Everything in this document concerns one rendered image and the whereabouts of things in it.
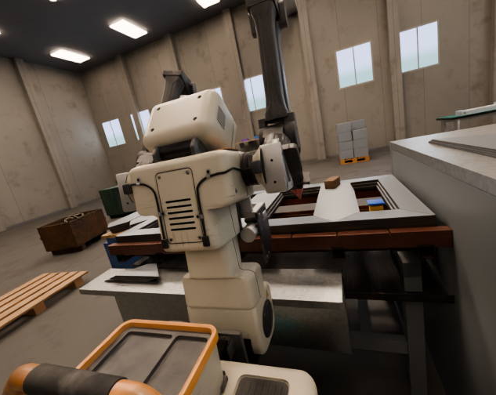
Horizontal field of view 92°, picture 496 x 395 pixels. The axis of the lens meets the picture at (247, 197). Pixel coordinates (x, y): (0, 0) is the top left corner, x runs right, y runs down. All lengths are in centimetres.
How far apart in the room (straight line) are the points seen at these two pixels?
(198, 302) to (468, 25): 1090
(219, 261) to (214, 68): 1074
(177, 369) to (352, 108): 987
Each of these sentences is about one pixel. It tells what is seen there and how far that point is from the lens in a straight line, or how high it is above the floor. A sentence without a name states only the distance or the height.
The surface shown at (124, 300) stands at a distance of 172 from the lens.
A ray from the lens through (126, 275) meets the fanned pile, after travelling 142.
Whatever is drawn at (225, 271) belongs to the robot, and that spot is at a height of 93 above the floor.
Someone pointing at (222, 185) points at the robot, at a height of 116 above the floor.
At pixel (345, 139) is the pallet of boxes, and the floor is 73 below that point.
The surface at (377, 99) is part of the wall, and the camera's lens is 1018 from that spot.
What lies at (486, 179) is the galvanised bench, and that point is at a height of 104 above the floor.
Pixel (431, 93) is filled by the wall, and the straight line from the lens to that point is 1056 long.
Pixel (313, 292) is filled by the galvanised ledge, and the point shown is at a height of 68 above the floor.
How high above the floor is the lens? 124
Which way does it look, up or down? 13 degrees down
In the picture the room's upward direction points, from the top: 12 degrees counter-clockwise
